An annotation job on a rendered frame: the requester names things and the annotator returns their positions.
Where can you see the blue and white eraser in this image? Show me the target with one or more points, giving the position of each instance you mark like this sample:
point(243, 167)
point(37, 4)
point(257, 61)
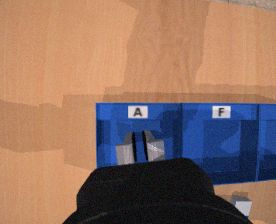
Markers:
point(243, 204)

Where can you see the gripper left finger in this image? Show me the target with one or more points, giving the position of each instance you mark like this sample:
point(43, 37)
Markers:
point(126, 152)

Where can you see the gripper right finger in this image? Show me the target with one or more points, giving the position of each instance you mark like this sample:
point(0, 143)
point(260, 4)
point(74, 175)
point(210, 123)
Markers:
point(154, 147)

